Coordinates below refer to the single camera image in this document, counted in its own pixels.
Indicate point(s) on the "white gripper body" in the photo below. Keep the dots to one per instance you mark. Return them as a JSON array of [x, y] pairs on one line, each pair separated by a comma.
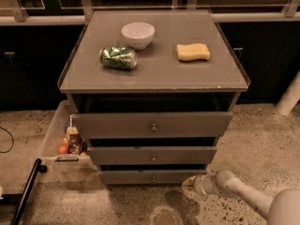
[[200, 185]]

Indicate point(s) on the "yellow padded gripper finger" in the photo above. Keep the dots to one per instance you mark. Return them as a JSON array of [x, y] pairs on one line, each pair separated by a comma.
[[188, 185]]

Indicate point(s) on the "grey bottom drawer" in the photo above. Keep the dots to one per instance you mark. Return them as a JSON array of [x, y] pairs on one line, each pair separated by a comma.
[[157, 177]]

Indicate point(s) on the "grey drawer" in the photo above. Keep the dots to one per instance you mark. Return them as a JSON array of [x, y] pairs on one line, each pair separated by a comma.
[[157, 177], [151, 124], [152, 155]]

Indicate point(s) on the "grey top drawer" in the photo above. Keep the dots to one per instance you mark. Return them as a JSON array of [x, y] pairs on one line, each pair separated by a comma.
[[151, 124]]

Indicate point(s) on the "grey middle drawer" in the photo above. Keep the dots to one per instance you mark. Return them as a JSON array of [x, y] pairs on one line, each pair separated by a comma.
[[152, 155]]

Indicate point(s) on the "grey drawer cabinet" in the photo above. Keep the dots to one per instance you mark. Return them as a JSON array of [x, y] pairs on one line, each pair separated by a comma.
[[160, 83]]

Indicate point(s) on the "brown snack package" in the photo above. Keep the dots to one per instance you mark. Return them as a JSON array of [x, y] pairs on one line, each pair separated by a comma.
[[74, 140]]

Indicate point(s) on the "yellow sponge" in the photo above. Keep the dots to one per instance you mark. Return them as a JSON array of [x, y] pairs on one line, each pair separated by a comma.
[[192, 52]]

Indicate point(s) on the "red round fruit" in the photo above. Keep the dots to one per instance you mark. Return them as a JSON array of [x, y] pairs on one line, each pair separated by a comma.
[[62, 149]]

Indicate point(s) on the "clear plastic storage bin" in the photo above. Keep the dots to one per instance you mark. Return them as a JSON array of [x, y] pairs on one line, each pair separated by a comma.
[[56, 135]]

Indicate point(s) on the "crushed green soda can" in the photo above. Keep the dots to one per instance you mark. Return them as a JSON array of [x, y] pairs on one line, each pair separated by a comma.
[[118, 57]]

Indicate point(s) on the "black metal pole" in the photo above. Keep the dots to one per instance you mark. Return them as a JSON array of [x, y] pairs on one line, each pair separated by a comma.
[[38, 167]]

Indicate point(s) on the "white ceramic bowl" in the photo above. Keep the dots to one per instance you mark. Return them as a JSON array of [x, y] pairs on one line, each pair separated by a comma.
[[138, 35]]

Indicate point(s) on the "white cylindrical post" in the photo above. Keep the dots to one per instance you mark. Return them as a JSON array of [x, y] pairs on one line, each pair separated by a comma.
[[290, 97]]

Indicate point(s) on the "metal window frame rail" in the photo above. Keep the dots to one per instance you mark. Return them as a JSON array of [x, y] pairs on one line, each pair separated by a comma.
[[80, 11]]

